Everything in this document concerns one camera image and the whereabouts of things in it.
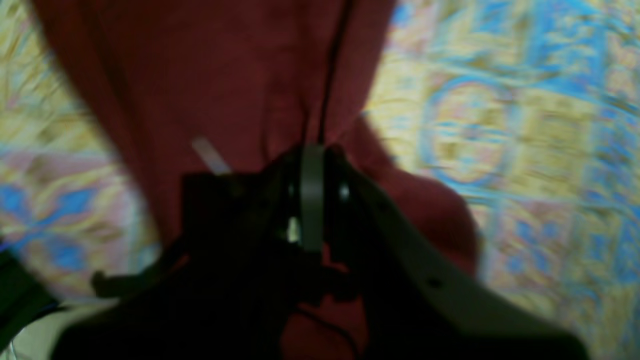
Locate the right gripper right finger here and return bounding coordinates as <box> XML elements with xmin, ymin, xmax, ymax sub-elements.
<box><xmin>300</xmin><ymin>145</ymin><xmax>589</xmax><ymax>360</ymax></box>

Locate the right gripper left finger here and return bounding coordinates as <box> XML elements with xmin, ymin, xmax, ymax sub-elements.
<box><xmin>51</xmin><ymin>148</ymin><xmax>305</xmax><ymax>360</ymax></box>

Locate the dark red t-shirt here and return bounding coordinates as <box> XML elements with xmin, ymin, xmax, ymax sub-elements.
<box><xmin>32</xmin><ymin>0</ymin><xmax>478</xmax><ymax>360</ymax></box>

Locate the patterned tablecloth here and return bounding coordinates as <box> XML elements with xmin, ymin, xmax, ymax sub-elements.
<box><xmin>0</xmin><ymin>0</ymin><xmax>639</xmax><ymax>360</ymax></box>

